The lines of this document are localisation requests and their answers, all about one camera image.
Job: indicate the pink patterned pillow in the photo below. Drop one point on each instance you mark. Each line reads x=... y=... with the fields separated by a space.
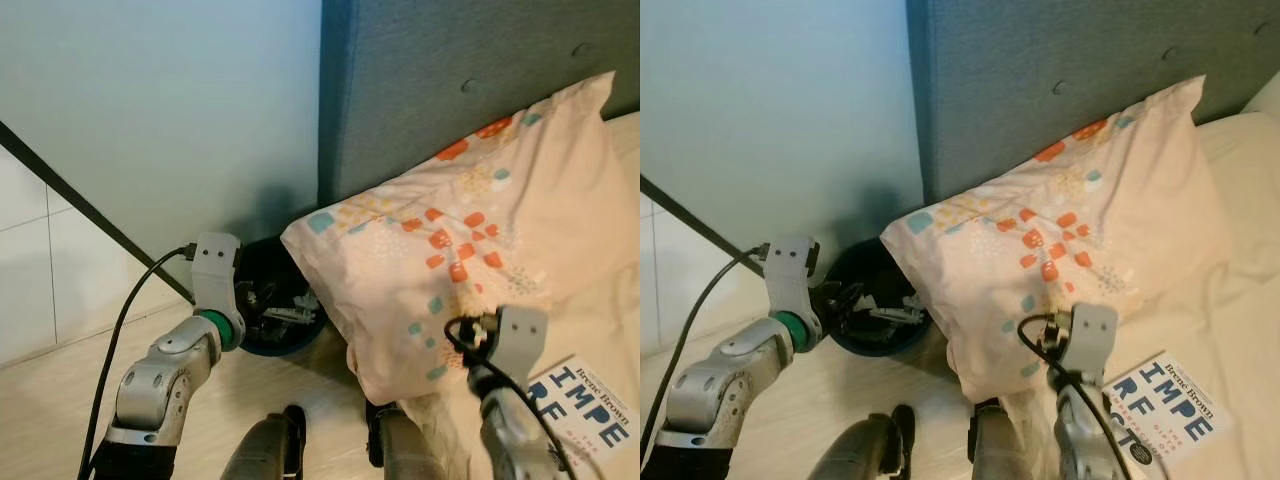
x=1120 y=200
x=520 y=200

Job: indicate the white book with black letters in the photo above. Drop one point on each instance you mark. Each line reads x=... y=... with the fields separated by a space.
x=1165 y=405
x=590 y=410

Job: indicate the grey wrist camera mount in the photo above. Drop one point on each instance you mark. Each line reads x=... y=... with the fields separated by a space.
x=215 y=265
x=790 y=268
x=1090 y=340
x=520 y=340

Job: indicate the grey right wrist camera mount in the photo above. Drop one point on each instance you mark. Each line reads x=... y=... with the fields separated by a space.
x=520 y=340
x=1090 y=340

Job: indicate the black door frame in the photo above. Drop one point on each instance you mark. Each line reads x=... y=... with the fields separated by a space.
x=700 y=228
x=90 y=205

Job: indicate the grey robot leg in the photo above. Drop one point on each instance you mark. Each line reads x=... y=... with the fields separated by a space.
x=855 y=455
x=1000 y=450
x=255 y=455
x=400 y=450

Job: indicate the teal upholstered headboard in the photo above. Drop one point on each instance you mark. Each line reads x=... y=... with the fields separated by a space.
x=450 y=60
x=1050 y=60

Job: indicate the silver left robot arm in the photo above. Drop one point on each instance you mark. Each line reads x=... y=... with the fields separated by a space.
x=160 y=380
x=725 y=385

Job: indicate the dark blue trash bin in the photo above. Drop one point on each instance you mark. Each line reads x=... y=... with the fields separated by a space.
x=290 y=345
x=885 y=345

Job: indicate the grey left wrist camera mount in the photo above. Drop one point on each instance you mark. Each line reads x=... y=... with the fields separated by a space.
x=215 y=265
x=790 y=268

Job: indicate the grey robot right leg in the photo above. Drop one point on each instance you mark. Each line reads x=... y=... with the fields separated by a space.
x=400 y=450
x=1000 y=450

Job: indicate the grey robot left leg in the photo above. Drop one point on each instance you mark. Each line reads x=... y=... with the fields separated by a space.
x=855 y=455
x=255 y=455

